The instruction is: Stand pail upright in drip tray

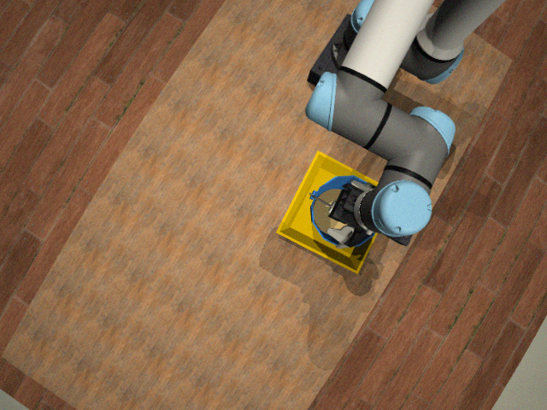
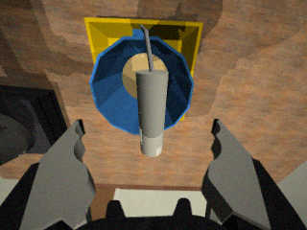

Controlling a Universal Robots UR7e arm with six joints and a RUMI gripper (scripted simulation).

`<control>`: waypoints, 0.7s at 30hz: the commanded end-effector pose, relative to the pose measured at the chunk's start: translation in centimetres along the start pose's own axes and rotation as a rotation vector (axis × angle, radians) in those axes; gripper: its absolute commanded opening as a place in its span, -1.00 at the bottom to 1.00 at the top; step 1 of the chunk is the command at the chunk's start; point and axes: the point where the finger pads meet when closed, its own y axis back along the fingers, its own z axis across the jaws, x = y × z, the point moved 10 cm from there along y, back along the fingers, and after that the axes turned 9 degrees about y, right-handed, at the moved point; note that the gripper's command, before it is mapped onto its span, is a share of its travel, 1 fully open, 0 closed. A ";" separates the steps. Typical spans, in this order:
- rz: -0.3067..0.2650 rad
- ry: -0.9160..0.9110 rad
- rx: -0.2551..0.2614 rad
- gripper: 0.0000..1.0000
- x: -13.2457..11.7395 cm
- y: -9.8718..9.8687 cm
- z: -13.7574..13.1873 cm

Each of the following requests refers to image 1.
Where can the blue pail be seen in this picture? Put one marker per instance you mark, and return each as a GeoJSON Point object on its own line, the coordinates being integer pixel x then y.
{"type": "Point", "coordinates": [321, 205]}

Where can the yellow square tray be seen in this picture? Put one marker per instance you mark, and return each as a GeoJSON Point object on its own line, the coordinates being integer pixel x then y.
{"type": "Point", "coordinates": [298, 227]}

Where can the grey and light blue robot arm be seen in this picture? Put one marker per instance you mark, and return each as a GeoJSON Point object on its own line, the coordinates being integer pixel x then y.
{"type": "Point", "coordinates": [350, 103]}

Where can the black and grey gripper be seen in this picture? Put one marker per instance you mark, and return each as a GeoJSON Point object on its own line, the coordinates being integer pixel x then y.
{"type": "Point", "coordinates": [347, 235]}

